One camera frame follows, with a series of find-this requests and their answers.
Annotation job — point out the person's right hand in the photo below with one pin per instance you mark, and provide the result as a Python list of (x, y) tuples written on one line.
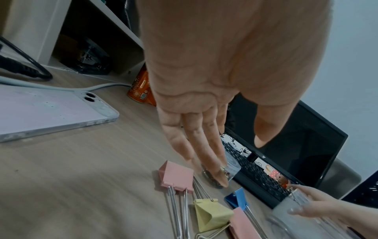
[(339, 212)]

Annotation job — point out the person's left hand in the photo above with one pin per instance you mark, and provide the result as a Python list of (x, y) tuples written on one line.
[(221, 46)]

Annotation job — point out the large clear plastic jar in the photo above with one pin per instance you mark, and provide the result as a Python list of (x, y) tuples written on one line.
[(283, 217)]

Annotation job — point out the small clear plastic jar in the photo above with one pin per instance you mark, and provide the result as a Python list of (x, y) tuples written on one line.
[(233, 168)]

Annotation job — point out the pile of large binder clips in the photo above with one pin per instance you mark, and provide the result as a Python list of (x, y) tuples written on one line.
[(177, 175)]

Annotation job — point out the black computer monitor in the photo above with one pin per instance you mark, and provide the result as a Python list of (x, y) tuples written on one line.
[(310, 144)]

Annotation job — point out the red drink can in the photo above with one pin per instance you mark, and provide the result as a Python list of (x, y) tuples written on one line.
[(140, 88)]

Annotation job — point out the black keyboard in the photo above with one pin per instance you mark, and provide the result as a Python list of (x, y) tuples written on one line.
[(254, 172)]

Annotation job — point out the black electronic device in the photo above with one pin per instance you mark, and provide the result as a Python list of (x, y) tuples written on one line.
[(88, 58)]

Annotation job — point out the pink smartphone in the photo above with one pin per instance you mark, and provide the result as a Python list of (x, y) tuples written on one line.
[(44, 112)]

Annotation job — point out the grey shelf unit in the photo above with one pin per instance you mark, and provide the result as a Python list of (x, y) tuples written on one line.
[(32, 35)]

